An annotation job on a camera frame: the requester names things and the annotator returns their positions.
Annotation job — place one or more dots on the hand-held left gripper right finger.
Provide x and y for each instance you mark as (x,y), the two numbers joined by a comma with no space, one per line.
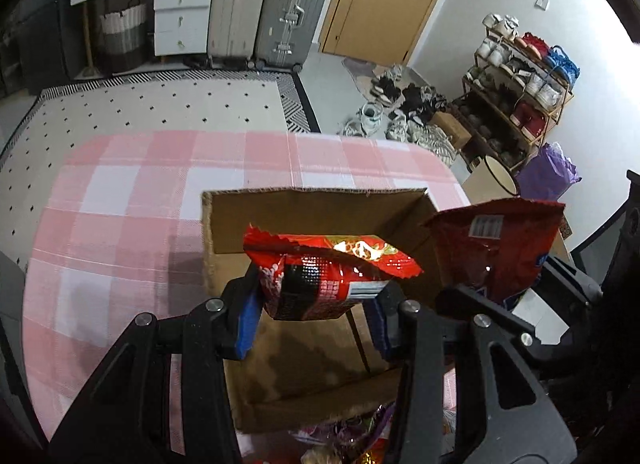
(380,326)

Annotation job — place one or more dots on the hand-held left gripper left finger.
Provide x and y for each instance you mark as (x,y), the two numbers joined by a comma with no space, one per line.
(247,326)

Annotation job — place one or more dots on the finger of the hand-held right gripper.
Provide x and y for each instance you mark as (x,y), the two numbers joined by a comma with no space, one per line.
(570,276)
(457,296)

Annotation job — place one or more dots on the large red snack bag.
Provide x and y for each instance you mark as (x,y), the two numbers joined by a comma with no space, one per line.
(500,254)

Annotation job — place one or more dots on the brown cardboard box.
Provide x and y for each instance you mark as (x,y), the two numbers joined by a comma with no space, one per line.
(300,369)

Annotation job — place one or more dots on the red black snack packet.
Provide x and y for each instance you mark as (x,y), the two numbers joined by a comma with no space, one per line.
(320,286)

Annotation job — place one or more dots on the purple bag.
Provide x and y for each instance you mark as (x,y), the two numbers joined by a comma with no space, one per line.
(545,176)

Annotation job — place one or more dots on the pile of snack packets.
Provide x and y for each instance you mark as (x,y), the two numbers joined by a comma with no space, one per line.
(350,436)

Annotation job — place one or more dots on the beige round stool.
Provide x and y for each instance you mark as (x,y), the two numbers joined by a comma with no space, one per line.
(487,181)

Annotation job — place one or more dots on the pink checkered tablecloth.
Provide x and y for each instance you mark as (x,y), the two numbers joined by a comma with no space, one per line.
(125,244)

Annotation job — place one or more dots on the small cardboard carton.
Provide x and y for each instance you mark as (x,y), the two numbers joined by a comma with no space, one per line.
(450,126)

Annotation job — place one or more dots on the pile of shoes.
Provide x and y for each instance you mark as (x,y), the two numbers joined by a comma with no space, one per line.
(405,109)

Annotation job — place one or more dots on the white dotted rug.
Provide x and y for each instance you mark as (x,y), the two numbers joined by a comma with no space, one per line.
(150,109)

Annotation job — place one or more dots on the grey floor mat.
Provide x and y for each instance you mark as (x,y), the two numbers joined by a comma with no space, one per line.
(362,71)

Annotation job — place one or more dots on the white drawer cabinet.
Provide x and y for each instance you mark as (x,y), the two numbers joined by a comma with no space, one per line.
(180,19)

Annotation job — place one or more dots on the grey suitcase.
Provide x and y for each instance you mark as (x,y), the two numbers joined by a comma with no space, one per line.
(292,14)

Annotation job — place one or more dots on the beige suitcase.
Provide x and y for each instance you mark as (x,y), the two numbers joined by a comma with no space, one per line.
(237,9)

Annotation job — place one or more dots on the striped laundry basket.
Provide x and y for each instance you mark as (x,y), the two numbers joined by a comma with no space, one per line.
(122,34)

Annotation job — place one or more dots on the dark glossy refrigerator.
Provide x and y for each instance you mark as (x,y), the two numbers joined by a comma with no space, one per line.
(35,29)

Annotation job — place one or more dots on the white light switch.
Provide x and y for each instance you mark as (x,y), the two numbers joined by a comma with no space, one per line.
(542,2)

